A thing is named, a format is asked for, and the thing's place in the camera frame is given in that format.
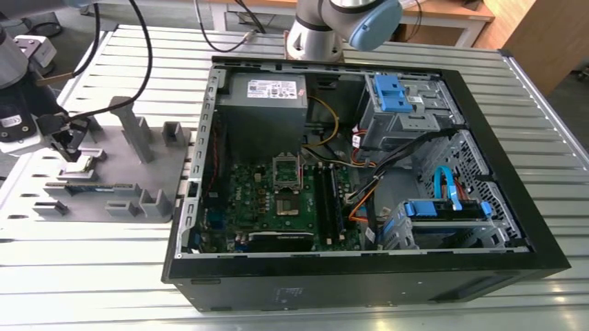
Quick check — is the hard disk in blue carrier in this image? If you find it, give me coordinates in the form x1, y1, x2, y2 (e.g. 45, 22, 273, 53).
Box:
403, 199, 492, 223

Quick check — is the black RAM slot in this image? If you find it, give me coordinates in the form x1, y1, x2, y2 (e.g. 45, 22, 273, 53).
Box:
327, 163, 343, 243
315, 163, 331, 245
320, 163, 336, 244

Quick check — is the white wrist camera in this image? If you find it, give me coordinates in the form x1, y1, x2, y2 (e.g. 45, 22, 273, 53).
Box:
0, 113, 42, 157

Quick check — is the black graphics card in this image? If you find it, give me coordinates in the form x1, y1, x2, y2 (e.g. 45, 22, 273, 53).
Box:
245, 230, 317, 253

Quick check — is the red black twisted wire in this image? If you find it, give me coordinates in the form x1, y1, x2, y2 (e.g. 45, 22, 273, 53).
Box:
204, 120, 228, 194

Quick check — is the red wire bundle white plug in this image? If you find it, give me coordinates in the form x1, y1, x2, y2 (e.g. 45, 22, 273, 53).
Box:
349, 126, 374, 169

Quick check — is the black camera cable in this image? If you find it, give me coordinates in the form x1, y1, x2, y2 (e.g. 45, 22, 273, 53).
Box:
61, 0, 154, 121

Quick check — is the silver optical drive bay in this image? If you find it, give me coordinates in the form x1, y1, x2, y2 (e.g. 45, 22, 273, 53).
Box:
356, 71, 466, 148

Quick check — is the blue drive bay latch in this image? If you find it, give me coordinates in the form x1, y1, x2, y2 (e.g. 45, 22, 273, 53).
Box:
374, 73, 414, 114

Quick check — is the small wrist electronics box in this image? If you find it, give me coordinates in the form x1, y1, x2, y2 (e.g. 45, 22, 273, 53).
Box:
12, 34, 58, 72

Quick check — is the small wire mesh bin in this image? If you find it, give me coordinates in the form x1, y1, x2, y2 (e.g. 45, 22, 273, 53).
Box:
26, 20, 64, 39

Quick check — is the empty blue disk carrier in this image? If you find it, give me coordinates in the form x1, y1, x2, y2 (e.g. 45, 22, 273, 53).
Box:
382, 210, 406, 244

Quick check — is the grey parts rack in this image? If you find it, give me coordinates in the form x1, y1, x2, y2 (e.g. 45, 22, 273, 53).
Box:
29, 95, 193, 223

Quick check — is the black electronics box cable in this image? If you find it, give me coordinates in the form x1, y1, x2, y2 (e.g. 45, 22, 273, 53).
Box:
70, 0, 102, 77

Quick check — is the blue SATA wire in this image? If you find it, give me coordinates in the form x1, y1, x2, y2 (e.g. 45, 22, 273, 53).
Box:
432, 164, 463, 212

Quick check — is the yellow wire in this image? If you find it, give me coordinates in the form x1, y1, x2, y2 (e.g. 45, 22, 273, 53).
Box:
301, 95, 340, 150

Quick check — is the metal locking lever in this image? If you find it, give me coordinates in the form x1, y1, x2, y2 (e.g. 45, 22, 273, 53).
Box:
297, 151, 309, 194

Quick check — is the orange wire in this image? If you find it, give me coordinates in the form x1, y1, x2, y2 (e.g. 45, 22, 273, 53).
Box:
347, 194, 371, 225

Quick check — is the wooden cabinet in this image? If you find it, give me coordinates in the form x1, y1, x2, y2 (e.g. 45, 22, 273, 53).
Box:
472, 0, 589, 97

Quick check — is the white desk with wooden top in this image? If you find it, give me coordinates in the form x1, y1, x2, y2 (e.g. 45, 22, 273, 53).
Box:
208, 0, 496, 48

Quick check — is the black PC case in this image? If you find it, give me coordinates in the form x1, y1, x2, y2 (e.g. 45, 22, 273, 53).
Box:
158, 54, 571, 313

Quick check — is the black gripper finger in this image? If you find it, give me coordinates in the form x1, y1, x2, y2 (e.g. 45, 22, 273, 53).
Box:
68, 119, 90, 149
49, 130, 80, 163

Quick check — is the silver disk bay cage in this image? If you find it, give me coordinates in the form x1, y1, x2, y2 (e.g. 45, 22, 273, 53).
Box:
380, 198, 528, 252

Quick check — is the green motherboard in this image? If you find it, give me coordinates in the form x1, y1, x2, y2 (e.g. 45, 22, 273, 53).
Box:
195, 151, 366, 253

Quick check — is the black grey wire bundle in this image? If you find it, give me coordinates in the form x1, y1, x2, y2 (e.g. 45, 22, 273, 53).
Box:
303, 143, 374, 169

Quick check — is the black cable with silver plug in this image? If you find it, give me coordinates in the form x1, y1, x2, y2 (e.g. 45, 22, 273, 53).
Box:
192, 0, 259, 52

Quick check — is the grey power supply unit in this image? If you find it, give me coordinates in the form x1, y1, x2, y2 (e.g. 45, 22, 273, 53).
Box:
215, 71, 309, 163

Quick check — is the long black sleeved cable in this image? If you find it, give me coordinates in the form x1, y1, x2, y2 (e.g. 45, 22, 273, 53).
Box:
343, 126, 466, 204

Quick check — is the silver topped CPU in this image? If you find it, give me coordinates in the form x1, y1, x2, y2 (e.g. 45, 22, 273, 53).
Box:
64, 157, 94, 174

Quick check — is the dark green RAM stick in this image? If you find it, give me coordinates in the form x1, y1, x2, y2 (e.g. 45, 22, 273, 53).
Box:
45, 181, 138, 194

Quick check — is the CPU socket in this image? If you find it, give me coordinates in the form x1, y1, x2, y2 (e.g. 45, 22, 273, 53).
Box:
273, 190, 305, 217

